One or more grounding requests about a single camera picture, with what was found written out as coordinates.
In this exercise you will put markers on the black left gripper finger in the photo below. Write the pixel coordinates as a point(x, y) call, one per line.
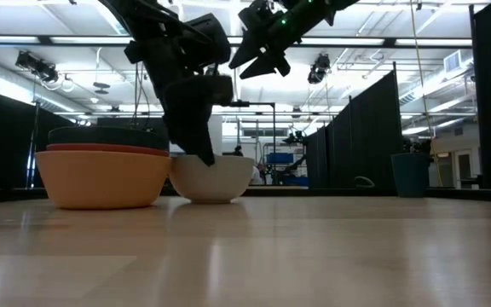
point(190, 132)

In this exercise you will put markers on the black monitor screen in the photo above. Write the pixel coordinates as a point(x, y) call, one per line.
point(117, 122)

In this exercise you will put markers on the white round pillar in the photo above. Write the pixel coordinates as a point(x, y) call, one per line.
point(217, 134)

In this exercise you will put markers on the person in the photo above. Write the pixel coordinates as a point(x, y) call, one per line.
point(256, 175)

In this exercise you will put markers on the blue crate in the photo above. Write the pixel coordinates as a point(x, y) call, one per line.
point(279, 158)

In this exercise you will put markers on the dark grey plastic bowl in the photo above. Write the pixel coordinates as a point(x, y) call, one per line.
point(105, 135)

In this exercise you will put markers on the red plastic bowl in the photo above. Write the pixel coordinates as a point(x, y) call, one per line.
point(105, 149)

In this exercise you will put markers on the black metal frame stand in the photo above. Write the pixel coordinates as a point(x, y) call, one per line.
point(267, 104)

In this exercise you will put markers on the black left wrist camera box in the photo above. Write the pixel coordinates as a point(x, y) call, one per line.
point(209, 38)

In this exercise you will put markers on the black background robot arm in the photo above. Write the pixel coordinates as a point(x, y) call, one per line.
point(295, 138)

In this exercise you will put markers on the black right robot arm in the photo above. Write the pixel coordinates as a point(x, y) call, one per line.
point(339, 3)

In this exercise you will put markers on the black stage light fixture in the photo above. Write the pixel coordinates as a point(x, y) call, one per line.
point(36, 66)

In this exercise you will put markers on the white plastic bowl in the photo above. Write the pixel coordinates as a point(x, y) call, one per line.
point(224, 181)

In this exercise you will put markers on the white wall air vent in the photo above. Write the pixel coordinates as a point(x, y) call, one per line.
point(456, 61)

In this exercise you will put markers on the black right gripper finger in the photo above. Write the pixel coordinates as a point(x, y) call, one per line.
point(273, 61)
point(247, 53)

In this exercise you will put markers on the black ceiling spotlight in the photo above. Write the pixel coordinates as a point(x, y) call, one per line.
point(319, 70)

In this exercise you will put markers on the orange plastic bowl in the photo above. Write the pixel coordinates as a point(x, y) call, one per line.
point(102, 181)

